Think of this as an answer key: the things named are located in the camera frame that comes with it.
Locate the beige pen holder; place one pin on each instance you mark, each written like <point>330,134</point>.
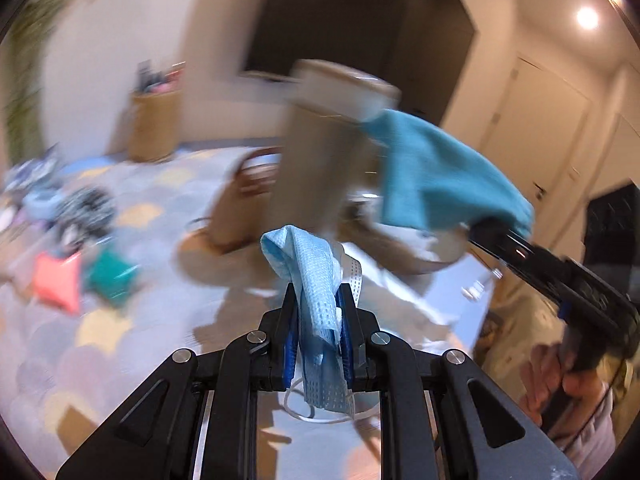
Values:
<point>152,127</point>

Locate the glass vase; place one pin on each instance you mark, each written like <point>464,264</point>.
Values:
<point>22,105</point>

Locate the dark panel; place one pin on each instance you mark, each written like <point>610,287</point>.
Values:
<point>612,225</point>

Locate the person's right forearm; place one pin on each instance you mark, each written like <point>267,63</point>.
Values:
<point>585,450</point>

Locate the green pouch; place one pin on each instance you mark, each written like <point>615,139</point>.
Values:
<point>110,275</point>

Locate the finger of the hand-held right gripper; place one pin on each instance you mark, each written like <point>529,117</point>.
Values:
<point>505,245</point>

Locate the red pouch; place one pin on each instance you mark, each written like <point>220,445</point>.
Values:
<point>57,282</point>

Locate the black and white cloth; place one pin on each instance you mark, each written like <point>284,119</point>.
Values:
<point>87,210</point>

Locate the black television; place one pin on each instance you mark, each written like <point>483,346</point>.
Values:
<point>350,25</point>

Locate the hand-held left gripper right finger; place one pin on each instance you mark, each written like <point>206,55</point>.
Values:
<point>347,360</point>

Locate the cream door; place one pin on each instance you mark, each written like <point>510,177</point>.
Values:
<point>545,130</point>

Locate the brown woven basket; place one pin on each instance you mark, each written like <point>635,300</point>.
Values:
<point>240,200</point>

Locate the ceiling spotlight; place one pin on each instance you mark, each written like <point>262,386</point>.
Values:
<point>587,17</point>

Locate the teal cloth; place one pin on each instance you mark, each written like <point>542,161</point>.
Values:
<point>435,175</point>

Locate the blue face mask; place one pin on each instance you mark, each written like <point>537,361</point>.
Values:
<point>310,280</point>

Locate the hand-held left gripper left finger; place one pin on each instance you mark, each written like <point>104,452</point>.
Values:
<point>290,357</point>

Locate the person's right hand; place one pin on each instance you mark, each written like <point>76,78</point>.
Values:
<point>550,385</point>

